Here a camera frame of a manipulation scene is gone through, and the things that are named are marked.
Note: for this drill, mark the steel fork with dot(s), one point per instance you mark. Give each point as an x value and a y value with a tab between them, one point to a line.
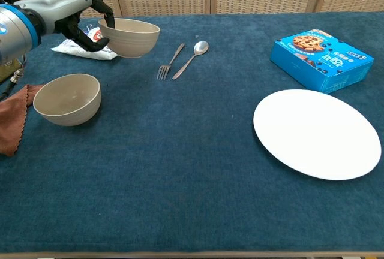
163	71

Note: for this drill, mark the blue cookie box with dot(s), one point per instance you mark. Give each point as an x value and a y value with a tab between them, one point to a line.
321	58

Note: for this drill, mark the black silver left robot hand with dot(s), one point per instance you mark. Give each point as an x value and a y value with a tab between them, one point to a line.
60	4

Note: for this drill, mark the white flour bag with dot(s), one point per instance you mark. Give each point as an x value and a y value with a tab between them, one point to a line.
75	49

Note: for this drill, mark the metal binder clip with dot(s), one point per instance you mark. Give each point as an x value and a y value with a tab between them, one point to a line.
89	27

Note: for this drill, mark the teal table cloth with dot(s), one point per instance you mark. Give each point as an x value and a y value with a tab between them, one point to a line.
180	181

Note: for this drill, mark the off-white bowl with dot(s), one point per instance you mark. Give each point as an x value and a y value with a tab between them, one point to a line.
135	43
67	106

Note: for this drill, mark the gold foil packet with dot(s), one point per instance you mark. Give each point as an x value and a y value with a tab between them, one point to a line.
7	71

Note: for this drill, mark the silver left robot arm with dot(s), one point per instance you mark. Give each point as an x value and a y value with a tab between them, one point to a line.
12	31

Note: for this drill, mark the white round plate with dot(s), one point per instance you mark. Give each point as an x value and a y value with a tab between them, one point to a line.
316	134

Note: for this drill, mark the steel spoon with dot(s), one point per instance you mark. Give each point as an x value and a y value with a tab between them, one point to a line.
201	47

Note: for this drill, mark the brown microfibre cloth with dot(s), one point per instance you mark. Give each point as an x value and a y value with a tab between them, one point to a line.
12	121

